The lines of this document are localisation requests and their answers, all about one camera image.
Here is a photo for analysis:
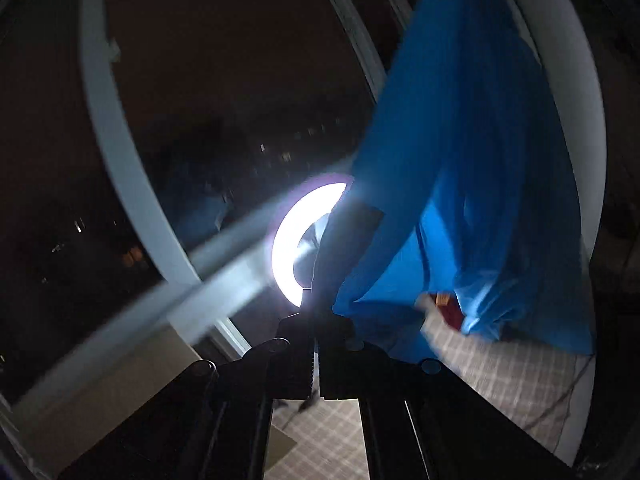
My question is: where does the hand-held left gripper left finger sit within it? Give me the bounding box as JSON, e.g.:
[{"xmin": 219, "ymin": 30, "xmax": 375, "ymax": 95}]
[{"xmin": 59, "ymin": 309, "xmax": 317, "ymax": 480}]

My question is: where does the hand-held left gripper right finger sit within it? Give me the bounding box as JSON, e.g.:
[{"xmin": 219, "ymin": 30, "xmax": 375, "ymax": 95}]
[{"xmin": 317, "ymin": 309, "xmax": 577, "ymax": 480}]

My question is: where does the blue garment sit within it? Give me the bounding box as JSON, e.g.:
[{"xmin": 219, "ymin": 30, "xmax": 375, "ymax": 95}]
[{"xmin": 312, "ymin": 0, "xmax": 598, "ymax": 363}]

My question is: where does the dark red pouch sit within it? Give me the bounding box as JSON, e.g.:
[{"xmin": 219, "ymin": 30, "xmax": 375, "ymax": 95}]
[{"xmin": 434, "ymin": 291, "xmax": 464, "ymax": 332}]

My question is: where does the plaid bed sheet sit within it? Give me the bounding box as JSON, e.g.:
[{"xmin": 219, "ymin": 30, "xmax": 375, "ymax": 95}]
[{"xmin": 262, "ymin": 305, "xmax": 596, "ymax": 480}]

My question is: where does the ring light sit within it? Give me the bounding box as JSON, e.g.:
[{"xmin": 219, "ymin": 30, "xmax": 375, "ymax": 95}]
[{"xmin": 270, "ymin": 174, "xmax": 357, "ymax": 311}]

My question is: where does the black cable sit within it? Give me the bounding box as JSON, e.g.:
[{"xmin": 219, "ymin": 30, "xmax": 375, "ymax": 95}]
[{"xmin": 527, "ymin": 354, "xmax": 593, "ymax": 453}]

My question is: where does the white window frame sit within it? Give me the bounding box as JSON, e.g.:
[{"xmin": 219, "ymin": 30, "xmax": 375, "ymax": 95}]
[{"xmin": 0, "ymin": 0, "xmax": 396, "ymax": 441}]

